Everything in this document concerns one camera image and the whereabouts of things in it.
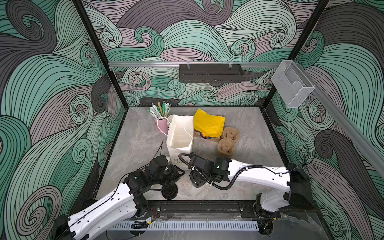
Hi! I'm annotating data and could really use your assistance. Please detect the brown pulp cup carrier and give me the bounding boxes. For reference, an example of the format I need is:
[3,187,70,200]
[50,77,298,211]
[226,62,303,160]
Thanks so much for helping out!
[218,127,240,157]

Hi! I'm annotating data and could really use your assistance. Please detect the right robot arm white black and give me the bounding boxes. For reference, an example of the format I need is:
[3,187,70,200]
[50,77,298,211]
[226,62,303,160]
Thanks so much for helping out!
[179,153,315,213]

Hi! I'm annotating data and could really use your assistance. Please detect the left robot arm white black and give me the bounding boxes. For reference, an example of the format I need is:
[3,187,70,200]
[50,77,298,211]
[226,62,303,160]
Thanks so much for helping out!
[49,155,186,240]

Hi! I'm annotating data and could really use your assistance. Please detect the clear acrylic wall holder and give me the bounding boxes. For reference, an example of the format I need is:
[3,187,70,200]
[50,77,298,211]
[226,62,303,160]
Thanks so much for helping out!
[272,60,315,109]

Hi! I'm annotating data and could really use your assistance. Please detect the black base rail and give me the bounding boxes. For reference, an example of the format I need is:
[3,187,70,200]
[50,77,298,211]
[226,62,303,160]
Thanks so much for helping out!
[134,200,300,220]

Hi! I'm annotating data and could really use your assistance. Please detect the white paper gift bag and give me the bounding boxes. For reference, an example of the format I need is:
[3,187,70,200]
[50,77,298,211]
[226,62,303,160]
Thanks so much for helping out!
[167,115,194,169]

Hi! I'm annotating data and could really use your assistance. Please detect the black wall tray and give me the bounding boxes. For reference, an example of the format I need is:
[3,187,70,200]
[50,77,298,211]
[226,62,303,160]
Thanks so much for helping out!
[179,64,244,85]

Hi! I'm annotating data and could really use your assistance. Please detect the stack of black cup lids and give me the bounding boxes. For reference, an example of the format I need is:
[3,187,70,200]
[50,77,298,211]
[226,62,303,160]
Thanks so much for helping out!
[161,184,178,200]

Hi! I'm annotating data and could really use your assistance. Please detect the white slotted cable duct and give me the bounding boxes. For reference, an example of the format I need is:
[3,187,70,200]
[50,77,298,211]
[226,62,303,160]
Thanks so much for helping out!
[109,221,259,232]

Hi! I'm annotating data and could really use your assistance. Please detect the yellow napkin stack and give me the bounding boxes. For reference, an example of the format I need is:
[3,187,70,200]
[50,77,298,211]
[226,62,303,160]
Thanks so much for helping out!
[194,109,226,138]

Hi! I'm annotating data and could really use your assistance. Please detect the pink holder with straws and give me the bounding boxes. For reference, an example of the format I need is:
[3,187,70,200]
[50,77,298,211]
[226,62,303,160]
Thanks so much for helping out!
[149,101,171,136]

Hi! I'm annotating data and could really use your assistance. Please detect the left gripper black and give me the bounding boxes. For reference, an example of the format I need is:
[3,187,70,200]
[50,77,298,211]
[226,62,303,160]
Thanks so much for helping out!
[149,164,186,188]

